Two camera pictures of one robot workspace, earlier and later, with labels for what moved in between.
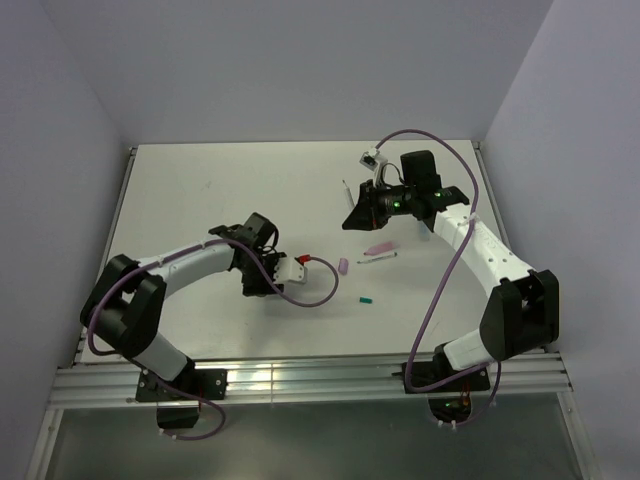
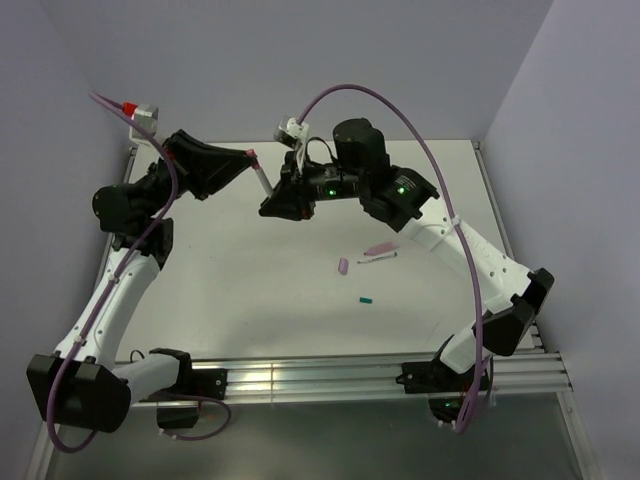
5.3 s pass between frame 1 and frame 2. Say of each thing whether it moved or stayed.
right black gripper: moved
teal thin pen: stayed
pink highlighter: stayed
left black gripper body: moved
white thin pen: moved
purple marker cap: stayed
